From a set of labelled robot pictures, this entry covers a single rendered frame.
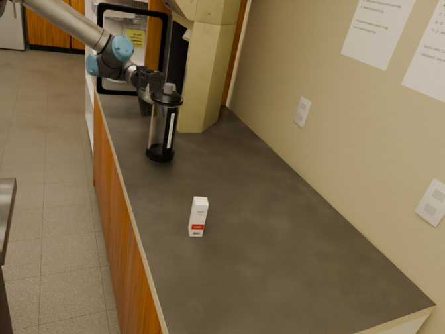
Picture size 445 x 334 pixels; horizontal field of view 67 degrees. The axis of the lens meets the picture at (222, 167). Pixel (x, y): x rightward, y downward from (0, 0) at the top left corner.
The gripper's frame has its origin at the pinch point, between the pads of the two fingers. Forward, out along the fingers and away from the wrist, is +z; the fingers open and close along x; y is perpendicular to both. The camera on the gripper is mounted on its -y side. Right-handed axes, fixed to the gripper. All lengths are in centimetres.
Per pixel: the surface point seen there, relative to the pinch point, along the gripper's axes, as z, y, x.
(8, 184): -3, -24, -47
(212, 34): -19.3, 20.0, 29.6
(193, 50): -21.2, 13.3, 22.8
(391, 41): 42, 33, 49
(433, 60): 57, 31, 45
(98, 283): -35, -117, -8
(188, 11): -22.1, 26.9, 18.9
